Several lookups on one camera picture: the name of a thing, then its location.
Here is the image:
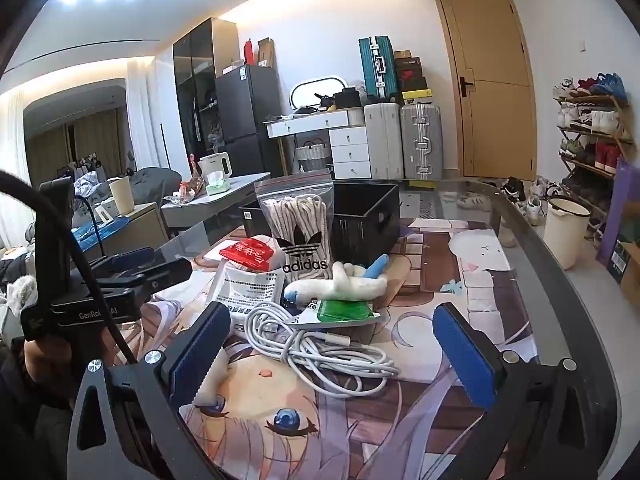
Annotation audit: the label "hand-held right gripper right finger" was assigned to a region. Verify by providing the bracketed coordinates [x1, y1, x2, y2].
[432, 304, 619, 480]

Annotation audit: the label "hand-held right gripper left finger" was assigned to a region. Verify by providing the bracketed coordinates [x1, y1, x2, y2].
[67, 301, 232, 480]

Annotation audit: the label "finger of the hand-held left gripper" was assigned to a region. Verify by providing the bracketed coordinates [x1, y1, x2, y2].
[100, 258, 194, 303]
[97, 247, 167, 275]

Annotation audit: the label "white printed packet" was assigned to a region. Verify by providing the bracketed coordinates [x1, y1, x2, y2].
[206, 264, 282, 317]

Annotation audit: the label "red and white packet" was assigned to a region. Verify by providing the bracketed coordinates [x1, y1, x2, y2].
[219, 235, 277, 275]

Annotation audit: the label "white charging cable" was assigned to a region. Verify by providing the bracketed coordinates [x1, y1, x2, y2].
[234, 300, 402, 400]

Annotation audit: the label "green and white packet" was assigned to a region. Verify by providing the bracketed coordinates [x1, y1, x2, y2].
[294, 297, 385, 332]

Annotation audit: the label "white and blue soft toy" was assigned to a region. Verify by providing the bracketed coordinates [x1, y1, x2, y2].
[283, 255, 389, 307]

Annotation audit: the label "zip bag of striped laces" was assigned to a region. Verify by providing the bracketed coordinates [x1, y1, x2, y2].
[254, 170, 335, 285]

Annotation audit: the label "black storage box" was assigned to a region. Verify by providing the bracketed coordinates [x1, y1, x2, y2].
[239, 182, 401, 269]

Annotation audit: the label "person's left forearm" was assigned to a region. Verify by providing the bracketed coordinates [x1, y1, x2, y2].
[0, 345, 81, 480]

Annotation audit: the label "person's left hand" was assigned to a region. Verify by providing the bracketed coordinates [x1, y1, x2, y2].
[22, 337, 71, 396]

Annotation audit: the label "cream trash can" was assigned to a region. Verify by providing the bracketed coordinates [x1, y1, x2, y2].
[108, 176, 136, 215]

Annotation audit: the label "printed table mat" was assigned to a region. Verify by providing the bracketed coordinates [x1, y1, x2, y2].
[140, 217, 541, 480]

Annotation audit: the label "red snack wrappers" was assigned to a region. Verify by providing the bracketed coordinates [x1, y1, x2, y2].
[171, 154, 207, 207]

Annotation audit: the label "grey side table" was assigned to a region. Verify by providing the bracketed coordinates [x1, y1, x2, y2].
[160, 172, 271, 229]

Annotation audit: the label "green tissue box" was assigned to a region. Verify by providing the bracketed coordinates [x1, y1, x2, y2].
[205, 172, 232, 197]

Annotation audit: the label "white electric kettle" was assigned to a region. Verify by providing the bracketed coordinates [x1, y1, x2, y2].
[198, 152, 235, 184]

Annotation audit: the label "white bucket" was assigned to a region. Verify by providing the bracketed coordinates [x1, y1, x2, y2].
[542, 197, 593, 271]

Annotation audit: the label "pile of shoes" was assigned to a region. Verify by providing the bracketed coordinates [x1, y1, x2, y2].
[456, 175, 548, 227]

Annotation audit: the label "cardboard box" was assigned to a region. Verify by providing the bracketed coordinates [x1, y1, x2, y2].
[607, 241, 640, 302]

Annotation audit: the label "black fridge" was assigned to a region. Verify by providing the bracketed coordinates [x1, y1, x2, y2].
[215, 64, 284, 182]

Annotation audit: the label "dark glass cabinet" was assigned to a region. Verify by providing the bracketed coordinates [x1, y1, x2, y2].
[172, 17, 240, 173]

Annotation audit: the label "wicker laundry basket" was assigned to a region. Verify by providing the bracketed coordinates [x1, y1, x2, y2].
[293, 140, 334, 174]

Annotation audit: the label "purple bag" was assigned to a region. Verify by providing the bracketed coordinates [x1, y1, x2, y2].
[597, 157, 640, 275]

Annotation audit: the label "silver suitcase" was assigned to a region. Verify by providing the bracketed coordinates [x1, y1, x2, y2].
[399, 103, 445, 181]

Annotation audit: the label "white desk with drawers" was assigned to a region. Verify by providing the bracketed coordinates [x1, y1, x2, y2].
[263, 109, 372, 181]

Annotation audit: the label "white suitcase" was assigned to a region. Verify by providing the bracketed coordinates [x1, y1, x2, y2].
[363, 103, 404, 181]

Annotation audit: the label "oval mirror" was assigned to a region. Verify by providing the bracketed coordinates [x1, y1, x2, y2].
[290, 76, 349, 111]

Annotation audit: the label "wooden door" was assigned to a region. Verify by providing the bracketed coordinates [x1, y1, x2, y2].
[431, 0, 539, 182]

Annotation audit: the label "wooden shoe rack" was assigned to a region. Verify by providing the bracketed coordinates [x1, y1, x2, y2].
[552, 72, 632, 223]

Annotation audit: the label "black bag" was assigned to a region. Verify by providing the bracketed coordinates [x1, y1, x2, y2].
[332, 87, 362, 110]

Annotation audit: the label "black shoe box red logo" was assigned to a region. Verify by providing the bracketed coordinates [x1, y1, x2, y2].
[394, 57, 427, 79]

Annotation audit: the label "teal suitcase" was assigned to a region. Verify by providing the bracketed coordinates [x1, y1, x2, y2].
[358, 36, 400, 104]

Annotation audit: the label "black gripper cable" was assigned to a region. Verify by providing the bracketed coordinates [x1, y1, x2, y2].
[0, 171, 138, 366]

